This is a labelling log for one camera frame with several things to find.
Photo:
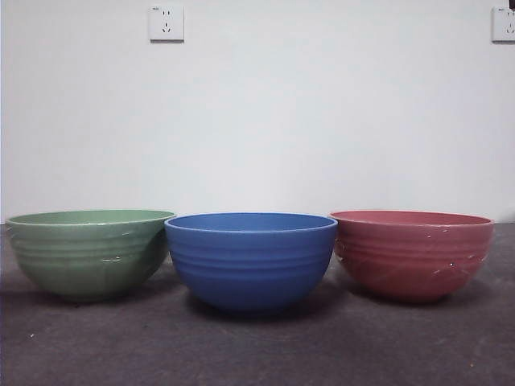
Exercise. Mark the red ribbed bowl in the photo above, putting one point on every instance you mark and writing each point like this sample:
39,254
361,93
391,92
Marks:
410,261

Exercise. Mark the green ribbed bowl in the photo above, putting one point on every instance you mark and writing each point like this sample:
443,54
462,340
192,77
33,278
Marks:
88,257

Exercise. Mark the blue ribbed bowl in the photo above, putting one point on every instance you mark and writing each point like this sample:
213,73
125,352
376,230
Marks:
251,269

